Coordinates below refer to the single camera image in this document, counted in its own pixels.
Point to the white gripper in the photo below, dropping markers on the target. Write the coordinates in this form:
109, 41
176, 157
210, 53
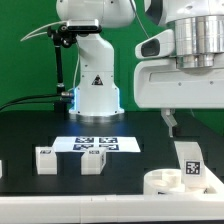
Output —
158, 83

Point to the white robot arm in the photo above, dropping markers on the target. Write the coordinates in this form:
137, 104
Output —
181, 67

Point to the white L-shaped fence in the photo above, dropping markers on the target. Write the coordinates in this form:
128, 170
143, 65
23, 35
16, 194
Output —
208, 206

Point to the white round stool seat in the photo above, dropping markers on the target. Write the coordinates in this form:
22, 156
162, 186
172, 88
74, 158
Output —
173, 182

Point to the white fiducial marker sheet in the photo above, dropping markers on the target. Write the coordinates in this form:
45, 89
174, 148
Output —
82, 143

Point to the black camera on stand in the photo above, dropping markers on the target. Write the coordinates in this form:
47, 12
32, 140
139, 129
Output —
83, 26

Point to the white block at left edge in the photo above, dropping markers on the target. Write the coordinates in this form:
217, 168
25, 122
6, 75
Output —
1, 169

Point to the black camera stand pole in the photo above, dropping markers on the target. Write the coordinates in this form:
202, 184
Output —
61, 37

